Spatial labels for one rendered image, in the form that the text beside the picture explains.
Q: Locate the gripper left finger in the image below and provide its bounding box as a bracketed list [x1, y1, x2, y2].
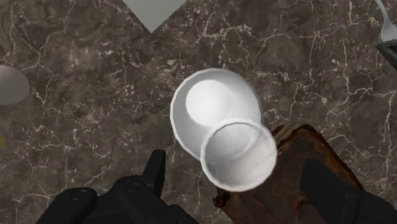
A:
[35, 150, 199, 224]

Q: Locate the rusty brown block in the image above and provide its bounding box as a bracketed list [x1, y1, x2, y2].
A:
[212, 123, 365, 224]

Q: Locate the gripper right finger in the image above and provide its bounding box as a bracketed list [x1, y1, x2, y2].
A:
[300, 159, 397, 224]

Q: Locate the white translucent cup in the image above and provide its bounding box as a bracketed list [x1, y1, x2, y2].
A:
[200, 118, 279, 193]

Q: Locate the white bowl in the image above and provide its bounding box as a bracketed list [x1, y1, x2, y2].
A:
[169, 67, 263, 161]

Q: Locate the grey oval object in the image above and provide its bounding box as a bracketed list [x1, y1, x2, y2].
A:
[0, 64, 31, 106]

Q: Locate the silver fork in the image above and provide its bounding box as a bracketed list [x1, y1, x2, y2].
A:
[374, 0, 397, 43]

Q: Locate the dark grey flat object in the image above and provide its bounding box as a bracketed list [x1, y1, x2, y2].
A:
[375, 40, 397, 71]

